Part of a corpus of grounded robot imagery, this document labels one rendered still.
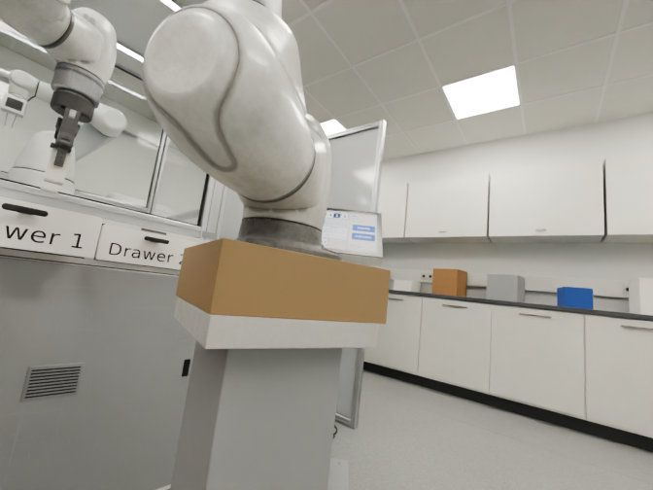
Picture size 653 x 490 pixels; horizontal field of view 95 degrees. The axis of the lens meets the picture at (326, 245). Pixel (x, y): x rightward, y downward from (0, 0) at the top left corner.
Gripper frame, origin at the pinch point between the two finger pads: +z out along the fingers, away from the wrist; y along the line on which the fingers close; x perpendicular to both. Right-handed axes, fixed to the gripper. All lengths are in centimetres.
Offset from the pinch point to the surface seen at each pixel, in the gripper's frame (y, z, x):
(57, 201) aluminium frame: 24.2, 0.8, -2.8
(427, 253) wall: 83, -46, -352
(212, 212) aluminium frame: 24, -9, -47
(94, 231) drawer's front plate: 8.3, 8.4, -10.6
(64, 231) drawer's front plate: 8.2, 9.8, -4.7
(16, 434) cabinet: 23, 63, -7
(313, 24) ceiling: 77, -183, -119
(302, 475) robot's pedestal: -55, 44, -34
